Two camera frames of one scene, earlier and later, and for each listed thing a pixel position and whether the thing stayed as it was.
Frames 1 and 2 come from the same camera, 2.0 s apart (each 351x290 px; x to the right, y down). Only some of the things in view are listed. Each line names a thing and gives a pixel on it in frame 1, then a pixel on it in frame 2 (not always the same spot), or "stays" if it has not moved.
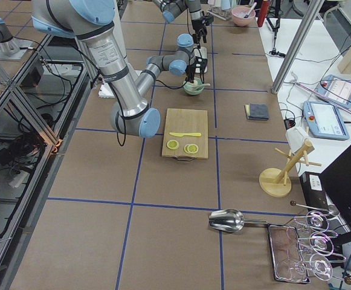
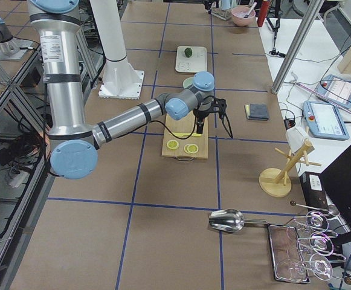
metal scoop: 228,220 stays
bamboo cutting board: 186,121 stays
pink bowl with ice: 238,14 stays
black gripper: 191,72 → 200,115
